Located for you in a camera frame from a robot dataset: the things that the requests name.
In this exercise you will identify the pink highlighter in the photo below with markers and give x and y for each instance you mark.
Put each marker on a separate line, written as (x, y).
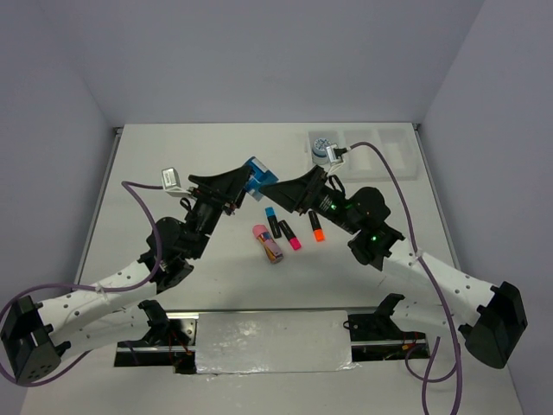
(290, 235)

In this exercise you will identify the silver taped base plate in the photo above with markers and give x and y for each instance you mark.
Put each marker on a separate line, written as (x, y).
(272, 342)

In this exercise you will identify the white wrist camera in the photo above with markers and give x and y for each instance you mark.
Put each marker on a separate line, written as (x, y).
(335, 156)
(171, 184)

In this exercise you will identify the blue tape roll pack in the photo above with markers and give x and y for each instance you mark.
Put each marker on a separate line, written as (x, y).
(260, 176)

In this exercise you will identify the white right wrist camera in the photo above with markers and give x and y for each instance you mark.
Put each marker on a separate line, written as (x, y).
(335, 156)

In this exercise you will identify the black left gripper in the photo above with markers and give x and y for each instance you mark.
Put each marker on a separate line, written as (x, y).
(224, 189)

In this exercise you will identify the clear right container bin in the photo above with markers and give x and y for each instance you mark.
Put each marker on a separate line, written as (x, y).
(399, 152)

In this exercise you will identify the round blue tape tin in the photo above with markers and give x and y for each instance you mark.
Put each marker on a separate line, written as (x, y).
(319, 150)

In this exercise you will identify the blue highlighter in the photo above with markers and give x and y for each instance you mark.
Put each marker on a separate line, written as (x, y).
(273, 222)

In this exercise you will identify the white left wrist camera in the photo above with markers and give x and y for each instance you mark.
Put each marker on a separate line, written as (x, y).
(171, 184)

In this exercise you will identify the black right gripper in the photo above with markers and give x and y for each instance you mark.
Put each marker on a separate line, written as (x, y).
(293, 193)

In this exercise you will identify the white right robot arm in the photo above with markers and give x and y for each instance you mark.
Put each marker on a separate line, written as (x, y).
(491, 319)

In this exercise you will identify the orange highlighter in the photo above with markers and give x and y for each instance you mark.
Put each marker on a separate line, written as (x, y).
(316, 226)

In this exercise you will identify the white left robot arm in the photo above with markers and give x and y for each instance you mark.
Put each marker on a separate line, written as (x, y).
(38, 336)

